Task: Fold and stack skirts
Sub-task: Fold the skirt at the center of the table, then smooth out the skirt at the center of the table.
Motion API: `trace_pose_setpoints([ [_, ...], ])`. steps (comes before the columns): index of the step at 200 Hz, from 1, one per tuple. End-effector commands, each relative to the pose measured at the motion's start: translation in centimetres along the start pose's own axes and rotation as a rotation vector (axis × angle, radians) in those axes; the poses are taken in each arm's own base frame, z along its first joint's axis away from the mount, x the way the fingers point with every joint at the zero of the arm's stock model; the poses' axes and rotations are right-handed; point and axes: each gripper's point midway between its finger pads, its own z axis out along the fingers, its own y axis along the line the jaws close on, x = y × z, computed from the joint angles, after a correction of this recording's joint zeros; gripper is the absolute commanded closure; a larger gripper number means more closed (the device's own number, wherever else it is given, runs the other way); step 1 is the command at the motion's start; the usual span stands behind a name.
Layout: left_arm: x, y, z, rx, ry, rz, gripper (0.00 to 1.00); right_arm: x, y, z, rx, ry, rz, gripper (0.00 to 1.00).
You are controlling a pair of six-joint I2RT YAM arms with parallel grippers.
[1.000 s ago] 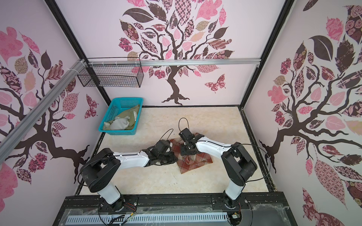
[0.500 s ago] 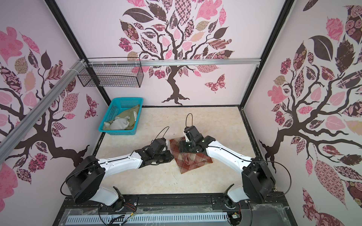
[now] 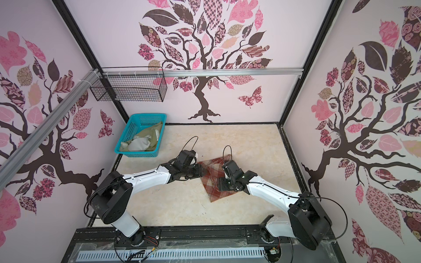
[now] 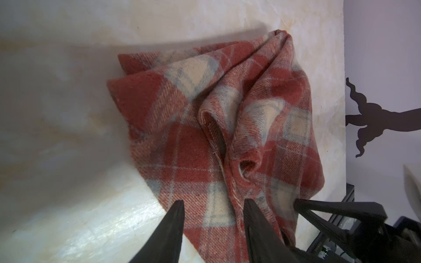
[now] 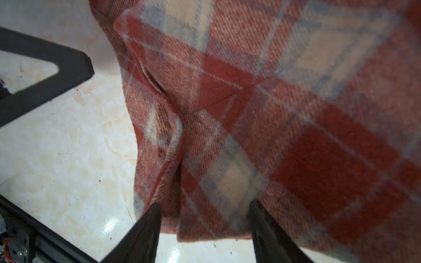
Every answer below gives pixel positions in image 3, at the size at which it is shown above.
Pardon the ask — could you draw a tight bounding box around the teal plastic basket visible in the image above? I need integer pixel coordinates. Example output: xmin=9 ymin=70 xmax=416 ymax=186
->
xmin=114 ymin=113 xmax=167 ymax=158

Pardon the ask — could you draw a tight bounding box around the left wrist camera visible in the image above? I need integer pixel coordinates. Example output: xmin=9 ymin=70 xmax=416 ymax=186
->
xmin=176 ymin=150 xmax=197 ymax=165

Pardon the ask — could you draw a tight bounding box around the aluminium rail left wall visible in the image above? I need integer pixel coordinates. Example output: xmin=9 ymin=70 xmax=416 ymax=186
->
xmin=1 ymin=69 xmax=100 ymax=189

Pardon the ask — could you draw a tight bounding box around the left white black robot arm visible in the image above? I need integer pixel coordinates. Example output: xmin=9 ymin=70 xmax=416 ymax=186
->
xmin=87 ymin=161 xmax=204 ymax=246

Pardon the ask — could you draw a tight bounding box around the black wire basket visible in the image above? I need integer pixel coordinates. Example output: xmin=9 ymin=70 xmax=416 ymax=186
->
xmin=90 ymin=66 xmax=167 ymax=103

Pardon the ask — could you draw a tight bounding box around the red plaid skirt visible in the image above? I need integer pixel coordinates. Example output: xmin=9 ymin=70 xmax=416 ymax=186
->
xmin=198 ymin=157 xmax=236 ymax=203

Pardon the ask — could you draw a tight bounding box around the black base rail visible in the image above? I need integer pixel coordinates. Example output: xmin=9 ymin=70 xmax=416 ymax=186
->
xmin=61 ymin=225 xmax=345 ymax=263

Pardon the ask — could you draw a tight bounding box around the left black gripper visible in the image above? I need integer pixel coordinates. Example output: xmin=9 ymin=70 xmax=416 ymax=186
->
xmin=182 ymin=164 xmax=208 ymax=180

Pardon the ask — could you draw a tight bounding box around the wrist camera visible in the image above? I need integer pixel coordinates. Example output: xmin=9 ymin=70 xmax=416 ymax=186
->
xmin=223 ymin=160 xmax=244 ymax=180
xmin=176 ymin=150 xmax=197 ymax=165

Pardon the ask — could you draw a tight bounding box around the olive and white skirt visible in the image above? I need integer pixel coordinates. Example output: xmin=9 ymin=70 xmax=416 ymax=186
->
xmin=119 ymin=122 xmax=163 ymax=152

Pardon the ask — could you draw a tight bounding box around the aluminium rail back wall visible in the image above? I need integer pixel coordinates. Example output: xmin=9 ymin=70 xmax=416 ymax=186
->
xmin=102 ymin=67 xmax=304 ymax=77

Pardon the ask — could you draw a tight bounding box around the aluminium rail wall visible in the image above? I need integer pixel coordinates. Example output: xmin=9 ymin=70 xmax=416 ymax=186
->
xmin=1 ymin=69 xmax=100 ymax=189
xmin=102 ymin=67 xmax=304 ymax=77

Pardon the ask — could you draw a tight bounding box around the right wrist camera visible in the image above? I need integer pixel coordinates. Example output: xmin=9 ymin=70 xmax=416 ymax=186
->
xmin=223 ymin=160 xmax=244 ymax=180

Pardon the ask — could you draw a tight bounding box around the white slotted cable duct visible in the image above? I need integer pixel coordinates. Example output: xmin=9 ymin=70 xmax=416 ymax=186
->
xmin=73 ymin=247 xmax=266 ymax=263

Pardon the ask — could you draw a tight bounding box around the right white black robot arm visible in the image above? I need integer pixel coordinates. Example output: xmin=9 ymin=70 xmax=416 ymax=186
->
xmin=218 ymin=171 xmax=332 ymax=251

